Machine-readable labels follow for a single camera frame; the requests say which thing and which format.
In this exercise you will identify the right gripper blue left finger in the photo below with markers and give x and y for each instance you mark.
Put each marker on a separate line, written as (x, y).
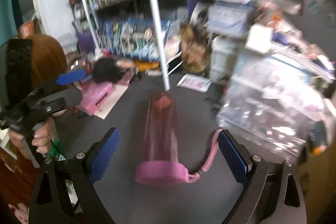
(102, 153)

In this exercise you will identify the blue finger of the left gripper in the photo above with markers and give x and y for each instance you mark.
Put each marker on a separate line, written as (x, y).
(71, 77)

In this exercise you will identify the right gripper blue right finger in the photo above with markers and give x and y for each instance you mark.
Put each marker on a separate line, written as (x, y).
(236, 156)

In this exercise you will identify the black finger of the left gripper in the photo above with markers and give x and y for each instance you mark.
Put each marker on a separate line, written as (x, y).
(63, 99)

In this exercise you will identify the pink transparent plastic cup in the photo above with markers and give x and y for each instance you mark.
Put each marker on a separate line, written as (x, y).
(160, 164)

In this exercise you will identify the person left hand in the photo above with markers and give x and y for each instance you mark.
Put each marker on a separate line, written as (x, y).
(42, 138)

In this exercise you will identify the pink PinkDojo box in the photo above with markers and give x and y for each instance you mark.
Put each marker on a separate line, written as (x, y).
(94, 95)

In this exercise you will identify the black fluffy plush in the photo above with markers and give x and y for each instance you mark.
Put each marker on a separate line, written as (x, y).
(106, 70)

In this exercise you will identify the blue anime figure box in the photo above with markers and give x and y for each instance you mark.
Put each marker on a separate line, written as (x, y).
(131, 38)

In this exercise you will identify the clear plastic bag stack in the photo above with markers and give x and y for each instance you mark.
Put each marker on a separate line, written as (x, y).
(270, 102)

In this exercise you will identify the white pink printed paper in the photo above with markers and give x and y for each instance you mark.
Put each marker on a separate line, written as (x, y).
(196, 83)

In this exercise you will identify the white small drawer cabinet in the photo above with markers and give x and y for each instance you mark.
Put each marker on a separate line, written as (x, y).
(224, 54)

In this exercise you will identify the brown anime art bag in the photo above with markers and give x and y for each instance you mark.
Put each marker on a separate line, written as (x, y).
(195, 48)

